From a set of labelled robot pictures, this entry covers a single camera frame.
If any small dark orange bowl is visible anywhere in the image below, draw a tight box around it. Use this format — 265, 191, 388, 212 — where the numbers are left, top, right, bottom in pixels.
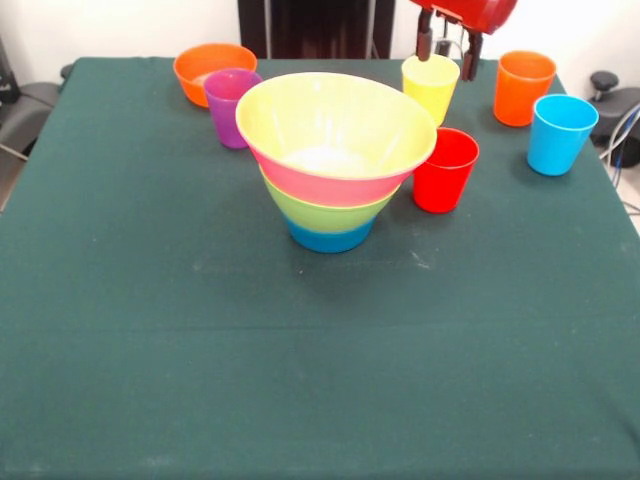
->
173, 42, 259, 109

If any large orange bowl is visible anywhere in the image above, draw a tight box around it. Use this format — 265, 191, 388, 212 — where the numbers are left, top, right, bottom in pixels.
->
234, 71, 439, 181

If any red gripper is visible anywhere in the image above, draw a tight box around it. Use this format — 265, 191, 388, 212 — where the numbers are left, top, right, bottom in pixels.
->
409, 0, 519, 83

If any green bowl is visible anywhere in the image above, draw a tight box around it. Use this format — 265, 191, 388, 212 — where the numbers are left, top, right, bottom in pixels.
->
259, 172, 396, 235

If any black round base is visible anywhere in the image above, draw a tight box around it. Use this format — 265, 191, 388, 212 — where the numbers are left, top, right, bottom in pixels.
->
0, 82, 61, 146
592, 87, 640, 169

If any red cup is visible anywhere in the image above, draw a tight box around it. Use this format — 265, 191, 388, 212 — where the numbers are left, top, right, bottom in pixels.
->
412, 127, 481, 215

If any large pink bowl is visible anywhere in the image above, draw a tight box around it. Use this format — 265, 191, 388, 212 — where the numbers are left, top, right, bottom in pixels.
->
249, 144, 416, 209

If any dark green table cloth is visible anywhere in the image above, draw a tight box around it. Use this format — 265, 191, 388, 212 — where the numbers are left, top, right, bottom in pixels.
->
0, 55, 640, 480

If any white cable bundle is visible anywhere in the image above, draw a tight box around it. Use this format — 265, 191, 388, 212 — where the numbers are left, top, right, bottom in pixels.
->
598, 102, 640, 171

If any black equipment box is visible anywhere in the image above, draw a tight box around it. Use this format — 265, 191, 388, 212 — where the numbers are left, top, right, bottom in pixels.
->
0, 34, 21, 101

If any blue bowl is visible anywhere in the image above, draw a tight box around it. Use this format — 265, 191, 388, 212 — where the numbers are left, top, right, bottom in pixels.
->
282, 212, 379, 254

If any orange cup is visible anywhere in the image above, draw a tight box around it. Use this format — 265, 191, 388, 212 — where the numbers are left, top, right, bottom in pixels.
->
493, 49, 558, 128

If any purple cup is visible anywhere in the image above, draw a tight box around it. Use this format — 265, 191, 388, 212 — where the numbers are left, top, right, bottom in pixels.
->
203, 68, 264, 150

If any yellow cup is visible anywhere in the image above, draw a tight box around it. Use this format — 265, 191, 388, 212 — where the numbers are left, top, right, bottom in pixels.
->
401, 53, 461, 129

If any blue cup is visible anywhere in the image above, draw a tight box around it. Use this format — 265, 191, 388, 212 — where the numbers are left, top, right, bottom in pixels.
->
526, 94, 600, 177

